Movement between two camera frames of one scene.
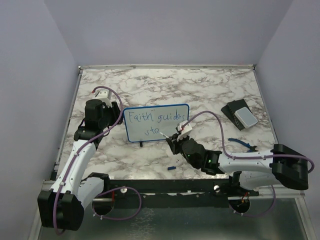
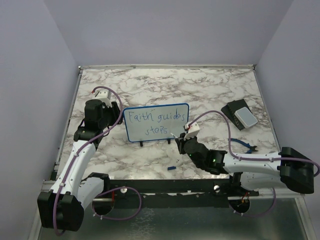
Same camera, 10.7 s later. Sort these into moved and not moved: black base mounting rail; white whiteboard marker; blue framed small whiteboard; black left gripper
Moved: white whiteboard marker
Not moved: blue framed small whiteboard; black base mounting rail; black left gripper
